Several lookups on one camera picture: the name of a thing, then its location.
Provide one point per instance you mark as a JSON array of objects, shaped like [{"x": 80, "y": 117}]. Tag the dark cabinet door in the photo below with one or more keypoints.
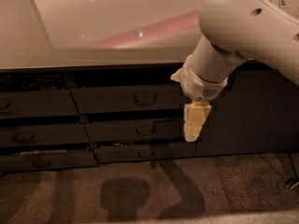
[{"x": 257, "y": 112}]

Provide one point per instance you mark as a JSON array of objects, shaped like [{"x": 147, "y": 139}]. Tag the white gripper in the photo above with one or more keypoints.
[{"x": 199, "y": 86}]

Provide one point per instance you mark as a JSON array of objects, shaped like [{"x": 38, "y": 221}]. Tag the dark drawer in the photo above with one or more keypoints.
[
  {"x": 47, "y": 160},
  {"x": 127, "y": 98},
  {"x": 36, "y": 104},
  {"x": 43, "y": 135},
  {"x": 136, "y": 129},
  {"x": 147, "y": 152}
]

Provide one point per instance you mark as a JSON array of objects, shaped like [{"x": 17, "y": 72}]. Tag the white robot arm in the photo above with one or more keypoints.
[{"x": 233, "y": 32}]

